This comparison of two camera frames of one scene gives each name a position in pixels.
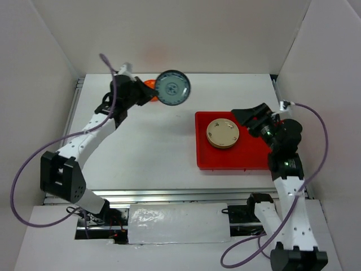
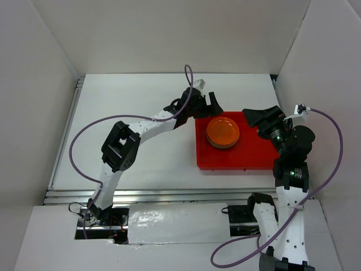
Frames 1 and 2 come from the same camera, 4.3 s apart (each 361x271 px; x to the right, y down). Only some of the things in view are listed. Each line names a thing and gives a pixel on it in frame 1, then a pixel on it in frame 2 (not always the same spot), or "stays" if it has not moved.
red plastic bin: x=248 y=153 stays
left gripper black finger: x=144 y=92 to x=214 y=109
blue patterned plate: x=174 y=87 to x=221 y=146
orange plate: x=152 y=83 to x=223 y=130
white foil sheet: x=178 y=223 stays
